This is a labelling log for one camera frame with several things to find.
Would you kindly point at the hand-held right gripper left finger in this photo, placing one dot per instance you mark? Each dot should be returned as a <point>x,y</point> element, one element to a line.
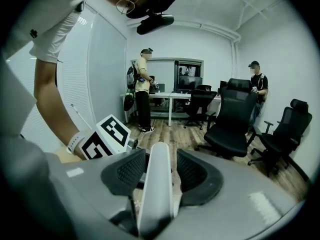
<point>95,196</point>

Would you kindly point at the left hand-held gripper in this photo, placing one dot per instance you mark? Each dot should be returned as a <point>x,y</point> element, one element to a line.
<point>110,136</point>

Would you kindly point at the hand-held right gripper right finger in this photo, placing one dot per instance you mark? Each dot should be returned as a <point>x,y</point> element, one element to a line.
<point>225,209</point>

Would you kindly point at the person's left forearm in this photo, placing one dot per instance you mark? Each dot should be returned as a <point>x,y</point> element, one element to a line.
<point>52,104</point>

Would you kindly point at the white wristwatch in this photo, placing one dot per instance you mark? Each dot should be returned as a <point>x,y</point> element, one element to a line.
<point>75,142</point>

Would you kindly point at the black green bag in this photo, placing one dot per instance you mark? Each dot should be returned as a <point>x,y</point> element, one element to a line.
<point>130,100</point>

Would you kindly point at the black office chair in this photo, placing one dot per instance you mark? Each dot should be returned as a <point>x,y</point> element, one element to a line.
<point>232,134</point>
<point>290,134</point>
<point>200,101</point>

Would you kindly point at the white office desk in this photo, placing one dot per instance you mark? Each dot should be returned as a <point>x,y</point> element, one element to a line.
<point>175,96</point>

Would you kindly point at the black computer monitor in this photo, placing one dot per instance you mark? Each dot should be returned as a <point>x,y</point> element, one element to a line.
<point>190,84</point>

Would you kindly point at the person's white shirt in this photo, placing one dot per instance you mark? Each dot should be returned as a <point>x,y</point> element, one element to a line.
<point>50,21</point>

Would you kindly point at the black head-mounted camera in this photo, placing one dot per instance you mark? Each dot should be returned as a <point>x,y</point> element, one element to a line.
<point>155,24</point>

